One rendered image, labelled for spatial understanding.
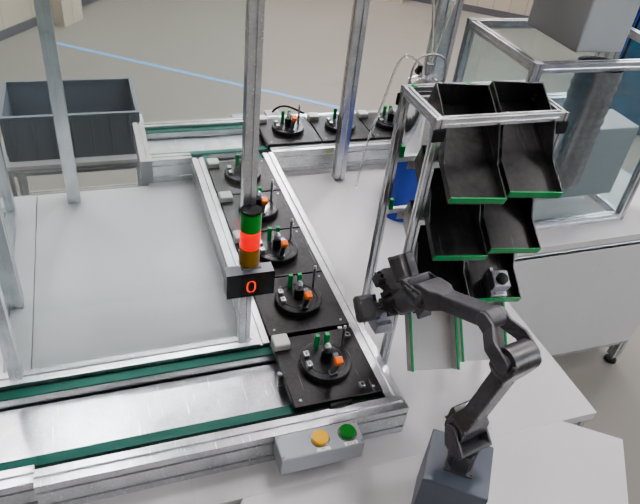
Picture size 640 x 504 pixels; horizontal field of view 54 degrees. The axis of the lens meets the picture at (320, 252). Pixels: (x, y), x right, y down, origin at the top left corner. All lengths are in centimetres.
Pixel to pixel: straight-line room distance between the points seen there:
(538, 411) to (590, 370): 155
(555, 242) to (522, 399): 87
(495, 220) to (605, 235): 121
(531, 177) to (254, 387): 88
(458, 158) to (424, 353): 55
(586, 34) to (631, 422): 180
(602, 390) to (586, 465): 154
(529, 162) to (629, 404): 202
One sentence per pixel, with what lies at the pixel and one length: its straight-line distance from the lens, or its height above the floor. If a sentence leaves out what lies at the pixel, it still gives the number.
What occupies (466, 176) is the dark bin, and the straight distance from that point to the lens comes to 145.
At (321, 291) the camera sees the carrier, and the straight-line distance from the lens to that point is 192.
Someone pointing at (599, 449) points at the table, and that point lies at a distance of 192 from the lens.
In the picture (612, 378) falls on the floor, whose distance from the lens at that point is 347.
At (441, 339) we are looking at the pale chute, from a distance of 174.
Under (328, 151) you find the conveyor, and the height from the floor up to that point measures 94.
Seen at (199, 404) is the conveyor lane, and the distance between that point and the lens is 168.
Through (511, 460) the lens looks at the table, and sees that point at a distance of 179.
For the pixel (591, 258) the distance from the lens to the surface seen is 280.
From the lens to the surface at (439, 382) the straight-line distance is 189.
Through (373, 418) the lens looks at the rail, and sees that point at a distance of 165.
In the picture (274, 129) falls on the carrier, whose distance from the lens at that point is 276.
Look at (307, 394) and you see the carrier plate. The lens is 163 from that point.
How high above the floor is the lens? 222
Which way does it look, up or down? 37 degrees down
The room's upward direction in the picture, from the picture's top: 7 degrees clockwise
